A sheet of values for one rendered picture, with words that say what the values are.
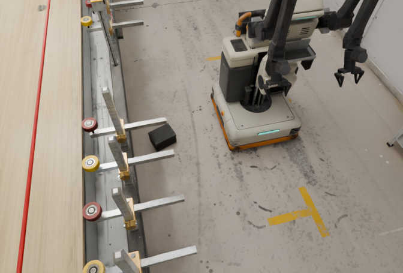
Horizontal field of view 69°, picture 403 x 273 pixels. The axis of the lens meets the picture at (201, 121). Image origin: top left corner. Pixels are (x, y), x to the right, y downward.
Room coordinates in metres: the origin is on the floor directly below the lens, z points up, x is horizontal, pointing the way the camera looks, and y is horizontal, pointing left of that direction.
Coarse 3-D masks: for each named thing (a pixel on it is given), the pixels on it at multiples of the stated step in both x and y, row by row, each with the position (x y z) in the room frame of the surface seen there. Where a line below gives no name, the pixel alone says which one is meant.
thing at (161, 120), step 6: (150, 120) 1.05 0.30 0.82; (156, 120) 1.05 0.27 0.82; (162, 120) 1.05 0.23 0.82; (126, 126) 1.00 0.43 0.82; (132, 126) 1.00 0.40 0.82; (138, 126) 1.01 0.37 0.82; (144, 126) 1.01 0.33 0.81; (150, 126) 1.02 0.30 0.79; (90, 132) 0.95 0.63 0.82; (96, 132) 0.96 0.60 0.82; (102, 132) 0.96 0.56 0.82; (108, 132) 0.96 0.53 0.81; (114, 132) 0.97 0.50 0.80
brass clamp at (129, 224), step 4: (132, 200) 0.55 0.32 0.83; (128, 204) 0.53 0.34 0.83; (132, 204) 0.53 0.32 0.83; (132, 208) 0.51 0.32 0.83; (124, 220) 0.45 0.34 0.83; (128, 220) 0.45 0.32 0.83; (132, 220) 0.46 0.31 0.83; (124, 224) 0.44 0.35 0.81; (128, 224) 0.44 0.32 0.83; (132, 224) 0.44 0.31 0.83; (136, 224) 0.44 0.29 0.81; (128, 228) 0.43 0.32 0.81; (132, 228) 0.43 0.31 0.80
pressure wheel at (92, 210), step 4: (88, 204) 0.50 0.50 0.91; (92, 204) 0.50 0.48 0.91; (96, 204) 0.50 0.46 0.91; (84, 208) 0.48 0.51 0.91; (88, 208) 0.48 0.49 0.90; (92, 208) 0.48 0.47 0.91; (96, 208) 0.48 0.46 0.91; (100, 208) 0.48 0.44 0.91; (84, 212) 0.46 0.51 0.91; (88, 212) 0.46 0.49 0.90; (92, 212) 0.46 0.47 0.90; (96, 212) 0.46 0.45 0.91; (100, 212) 0.47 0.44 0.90; (84, 216) 0.44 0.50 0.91; (88, 216) 0.44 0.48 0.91; (92, 216) 0.44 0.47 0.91; (96, 216) 0.45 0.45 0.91; (100, 216) 0.46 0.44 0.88; (88, 220) 0.43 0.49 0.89; (92, 220) 0.43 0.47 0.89
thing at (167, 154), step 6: (144, 156) 0.79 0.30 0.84; (150, 156) 0.79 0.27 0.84; (156, 156) 0.79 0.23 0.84; (162, 156) 0.79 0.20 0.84; (168, 156) 0.80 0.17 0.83; (174, 156) 0.81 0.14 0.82; (114, 162) 0.75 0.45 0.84; (132, 162) 0.75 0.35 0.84; (138, 162) 0.76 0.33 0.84; (144, 162) 0.77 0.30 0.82; (102, 168) 0.71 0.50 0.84; (108, 168) 0.72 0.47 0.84; (114, 168) 0.72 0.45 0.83
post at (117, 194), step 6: (114, 192) 0.47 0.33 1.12; (120, 192) 0.47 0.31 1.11; (114, 198) 0.45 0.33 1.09; (120, 198) 0.46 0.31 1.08; (120, 204) 0.46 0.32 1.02; (126, 204) 0.47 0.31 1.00; (120, 210) 0.45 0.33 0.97; (126, 210) 0.46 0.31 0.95; (126, 216) 0.45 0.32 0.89; (132, 216) 0.47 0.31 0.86
